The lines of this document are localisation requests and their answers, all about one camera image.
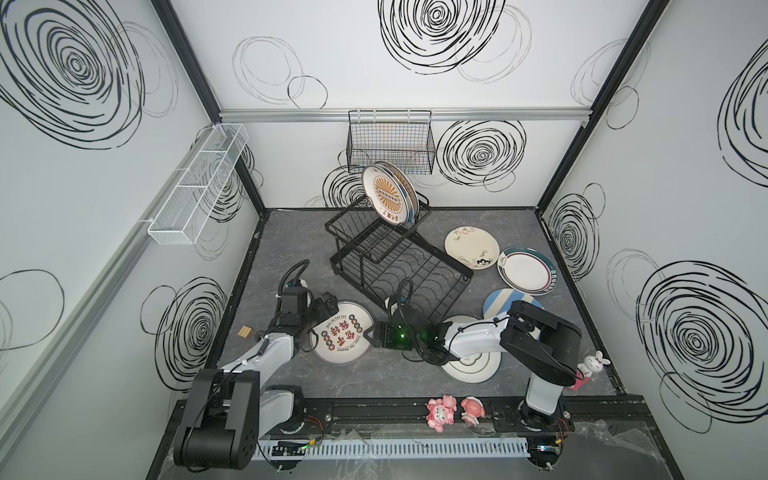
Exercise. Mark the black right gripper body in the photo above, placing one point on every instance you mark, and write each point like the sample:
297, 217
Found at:
387, 335

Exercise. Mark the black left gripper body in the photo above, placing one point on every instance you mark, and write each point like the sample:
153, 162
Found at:
324, 308

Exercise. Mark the white green emblem plate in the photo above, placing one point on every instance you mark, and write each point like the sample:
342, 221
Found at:
479, 366

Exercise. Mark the orange sunburst plate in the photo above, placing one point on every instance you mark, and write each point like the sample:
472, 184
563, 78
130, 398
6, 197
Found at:
399, 175
385, 195

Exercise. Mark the blue striped plate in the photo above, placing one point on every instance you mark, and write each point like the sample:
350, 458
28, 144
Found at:
412, 201
499, 301

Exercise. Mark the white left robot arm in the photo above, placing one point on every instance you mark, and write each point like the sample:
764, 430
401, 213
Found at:
229, 409

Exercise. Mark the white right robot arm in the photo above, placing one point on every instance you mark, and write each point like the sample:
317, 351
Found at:
546, 344

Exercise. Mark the small wooden block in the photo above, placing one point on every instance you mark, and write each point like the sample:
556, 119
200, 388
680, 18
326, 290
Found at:
245, 332

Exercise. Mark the pink plush doll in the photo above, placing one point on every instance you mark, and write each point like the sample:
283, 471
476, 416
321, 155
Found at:
441, 412

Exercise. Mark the pink round figurine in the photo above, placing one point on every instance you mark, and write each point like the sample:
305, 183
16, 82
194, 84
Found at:
472, 411

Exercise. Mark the cream floral plate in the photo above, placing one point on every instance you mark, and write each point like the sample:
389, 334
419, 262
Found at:
474, 247

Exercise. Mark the green red rimmed plate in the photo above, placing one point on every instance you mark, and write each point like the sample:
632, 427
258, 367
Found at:
527, 270

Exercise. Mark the white rabbit figurine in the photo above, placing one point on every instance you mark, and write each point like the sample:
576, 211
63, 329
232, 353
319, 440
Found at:
593, 364

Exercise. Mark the black wire dish rack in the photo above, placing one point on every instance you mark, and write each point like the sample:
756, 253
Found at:
374, 256

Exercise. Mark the white slotted cable duct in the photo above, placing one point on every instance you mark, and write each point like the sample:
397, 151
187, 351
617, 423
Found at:
428, 448

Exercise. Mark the white mesh wall shelf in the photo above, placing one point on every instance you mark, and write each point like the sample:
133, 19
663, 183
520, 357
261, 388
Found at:
189, 206

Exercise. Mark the black wire wall basket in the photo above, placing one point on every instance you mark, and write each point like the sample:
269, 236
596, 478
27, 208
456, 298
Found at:
403, 138

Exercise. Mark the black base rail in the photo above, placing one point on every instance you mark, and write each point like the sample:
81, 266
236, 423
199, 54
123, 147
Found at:
503, 414

